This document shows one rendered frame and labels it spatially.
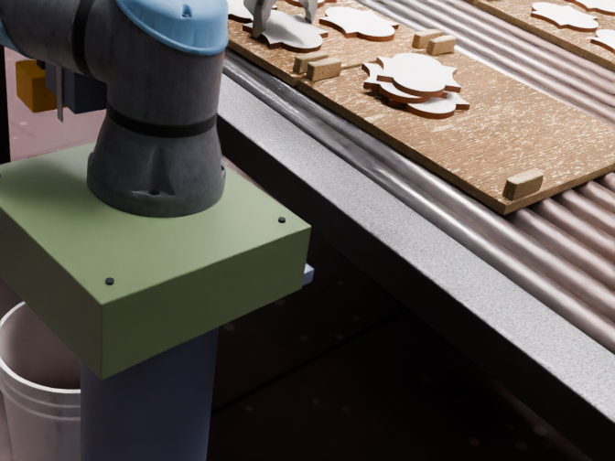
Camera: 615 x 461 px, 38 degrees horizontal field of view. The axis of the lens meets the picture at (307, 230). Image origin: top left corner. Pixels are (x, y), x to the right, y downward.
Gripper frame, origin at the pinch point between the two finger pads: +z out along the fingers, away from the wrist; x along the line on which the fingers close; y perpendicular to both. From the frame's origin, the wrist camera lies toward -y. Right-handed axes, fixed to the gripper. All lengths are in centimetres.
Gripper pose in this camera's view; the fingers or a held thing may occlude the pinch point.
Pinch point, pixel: (285, 30)
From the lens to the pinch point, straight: 151.3
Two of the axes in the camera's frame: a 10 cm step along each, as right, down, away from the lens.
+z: -1.1, 8.4, 5.3
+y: -6.4, -4.7, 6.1
